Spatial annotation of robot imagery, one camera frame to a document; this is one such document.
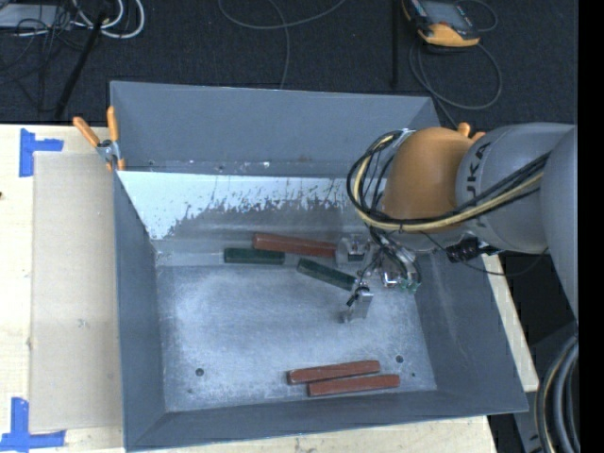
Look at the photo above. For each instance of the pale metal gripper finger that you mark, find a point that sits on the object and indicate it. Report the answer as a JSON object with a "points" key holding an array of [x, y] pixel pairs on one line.
{"points": [[360, 306], [355, 250]]}

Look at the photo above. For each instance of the dark green flat block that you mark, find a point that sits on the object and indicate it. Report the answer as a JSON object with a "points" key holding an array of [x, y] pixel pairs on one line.
{"points": [[255, 256], [325, 274]]}

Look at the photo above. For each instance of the red-brown flat block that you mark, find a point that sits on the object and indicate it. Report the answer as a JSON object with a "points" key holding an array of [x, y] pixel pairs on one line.
{"points": [[332, 372], [295, 245], [354, 385]]}

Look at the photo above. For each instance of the grey metal bin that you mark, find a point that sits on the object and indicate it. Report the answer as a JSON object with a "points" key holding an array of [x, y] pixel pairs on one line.
{"points": [[283, 323]]}

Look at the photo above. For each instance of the pale wood flat board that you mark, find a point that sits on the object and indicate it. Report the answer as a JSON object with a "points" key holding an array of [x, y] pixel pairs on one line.
{"points": [[71, 290]]}

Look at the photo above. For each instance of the black cylinder on white bracket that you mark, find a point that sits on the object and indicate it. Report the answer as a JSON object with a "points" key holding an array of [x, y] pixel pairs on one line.
{"points": [[464, 251]]}

